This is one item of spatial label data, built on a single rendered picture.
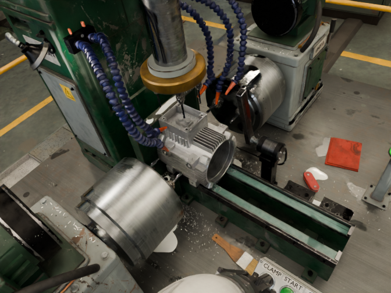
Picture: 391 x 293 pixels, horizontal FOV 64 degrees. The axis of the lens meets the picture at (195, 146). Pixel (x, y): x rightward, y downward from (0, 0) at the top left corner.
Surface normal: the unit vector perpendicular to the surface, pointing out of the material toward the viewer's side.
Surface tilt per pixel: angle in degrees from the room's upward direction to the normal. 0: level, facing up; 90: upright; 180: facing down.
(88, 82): 90
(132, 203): 28
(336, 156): 0
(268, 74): 39
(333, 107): 0
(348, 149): 2
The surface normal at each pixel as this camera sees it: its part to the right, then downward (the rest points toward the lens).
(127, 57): 0.78, 0.39
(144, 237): 0.69, 0.13
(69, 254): -0.12, -0.67
